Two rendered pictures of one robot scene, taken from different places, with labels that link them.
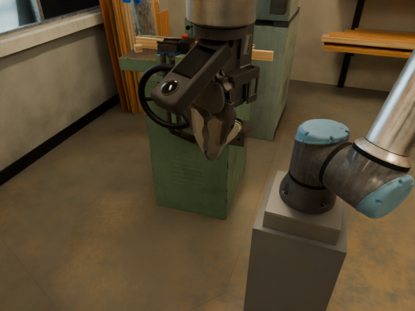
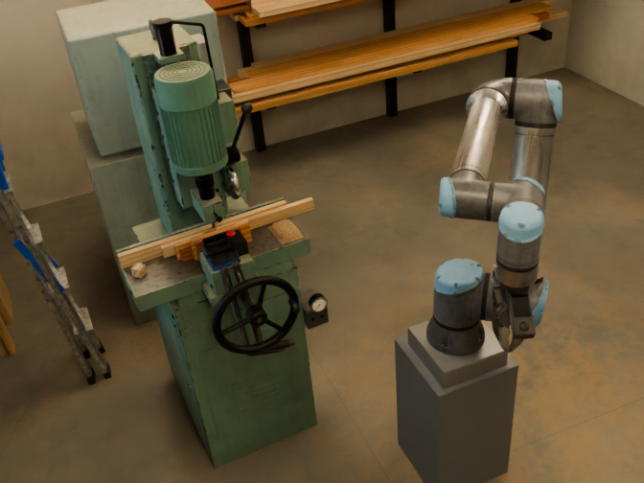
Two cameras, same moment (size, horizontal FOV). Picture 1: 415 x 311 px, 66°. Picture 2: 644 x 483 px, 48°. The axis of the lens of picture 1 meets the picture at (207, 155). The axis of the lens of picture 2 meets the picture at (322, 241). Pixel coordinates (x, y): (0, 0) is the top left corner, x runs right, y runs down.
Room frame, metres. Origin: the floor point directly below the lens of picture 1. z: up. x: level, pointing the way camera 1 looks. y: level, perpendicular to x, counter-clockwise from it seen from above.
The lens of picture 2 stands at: (-0.25, 1.10, 2.29)
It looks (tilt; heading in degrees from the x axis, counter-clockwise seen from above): 35 degrees down; 320
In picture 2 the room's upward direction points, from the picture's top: 6 degrees counter-clockwise
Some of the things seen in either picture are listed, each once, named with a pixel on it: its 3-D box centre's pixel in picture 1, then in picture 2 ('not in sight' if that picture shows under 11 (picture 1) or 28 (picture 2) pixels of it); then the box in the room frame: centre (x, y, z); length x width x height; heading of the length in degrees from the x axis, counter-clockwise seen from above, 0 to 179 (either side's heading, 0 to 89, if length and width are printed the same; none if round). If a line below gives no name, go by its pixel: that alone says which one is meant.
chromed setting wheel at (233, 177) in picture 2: not in sight; (232, 182); (1.65, -0.10, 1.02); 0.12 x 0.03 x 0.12; 163
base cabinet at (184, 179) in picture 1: (204, 137); (228, 337); (1.68, 0.02, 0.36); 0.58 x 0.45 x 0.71; 163
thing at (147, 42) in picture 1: (192, 46); (206, 233); (1.59, 0.07, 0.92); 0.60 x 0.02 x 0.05; 73
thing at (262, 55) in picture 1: (213, 50); (240, 226); (1.54, -0.03, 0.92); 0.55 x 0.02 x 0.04; 73
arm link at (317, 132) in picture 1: (320, 150); (460, 291); (0.84, -0.35, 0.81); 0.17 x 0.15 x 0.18; 30
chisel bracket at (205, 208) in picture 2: (197, 24); (208, 205); (1.59, 0.05, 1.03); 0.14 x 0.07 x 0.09; 163
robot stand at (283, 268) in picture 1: (291, 259); (452, 407); (0.85, -0.34, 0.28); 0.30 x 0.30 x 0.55; 70
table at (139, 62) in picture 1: (183, 66); (220, 264); (1.47, 0.11, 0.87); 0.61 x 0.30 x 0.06; 73
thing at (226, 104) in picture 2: not in sight; (221, 118); (1.73, -0.15, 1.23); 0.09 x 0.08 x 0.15; 163
